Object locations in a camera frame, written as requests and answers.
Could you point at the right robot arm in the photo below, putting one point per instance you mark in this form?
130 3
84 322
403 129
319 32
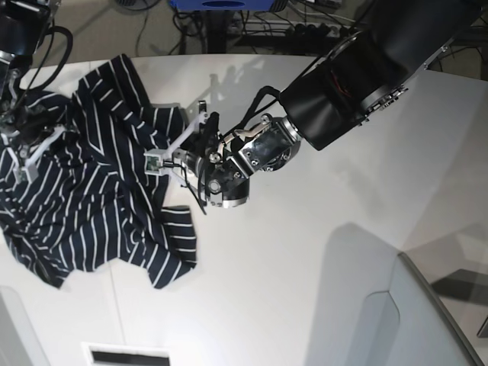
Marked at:
24 26

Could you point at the navy white striped t-shirt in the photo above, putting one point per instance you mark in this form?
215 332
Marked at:
92 201

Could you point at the white power strip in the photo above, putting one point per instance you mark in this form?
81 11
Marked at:
283 28

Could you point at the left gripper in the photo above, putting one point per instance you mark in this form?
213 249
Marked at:
196 167

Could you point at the grey metal edge rail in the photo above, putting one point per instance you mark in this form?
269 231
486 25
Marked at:
428 333

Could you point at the blue plastic bin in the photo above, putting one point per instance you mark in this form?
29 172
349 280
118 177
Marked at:
229 5

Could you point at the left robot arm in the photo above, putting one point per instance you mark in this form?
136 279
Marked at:
363 73

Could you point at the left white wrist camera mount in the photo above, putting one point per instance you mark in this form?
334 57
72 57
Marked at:
159 162

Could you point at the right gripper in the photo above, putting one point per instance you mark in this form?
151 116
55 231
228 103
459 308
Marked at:
25 126

